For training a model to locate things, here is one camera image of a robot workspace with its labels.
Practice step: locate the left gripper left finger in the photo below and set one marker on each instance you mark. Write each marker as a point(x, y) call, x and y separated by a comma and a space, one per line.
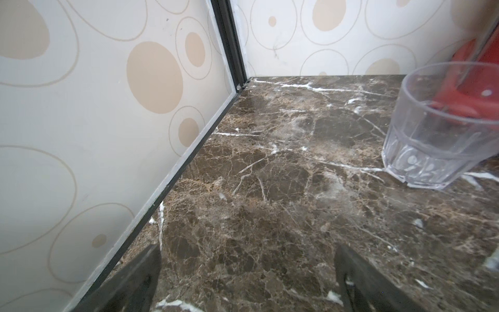
point(131, 289)

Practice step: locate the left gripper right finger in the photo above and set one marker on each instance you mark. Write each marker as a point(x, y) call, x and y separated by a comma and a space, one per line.
point(363, 288)

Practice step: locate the clear plastic cup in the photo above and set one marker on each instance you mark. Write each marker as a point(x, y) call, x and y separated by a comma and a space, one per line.
point(426, 148)

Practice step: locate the red polka dot toaster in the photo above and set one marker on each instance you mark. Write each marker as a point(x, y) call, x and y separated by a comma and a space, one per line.
point(470, 88)

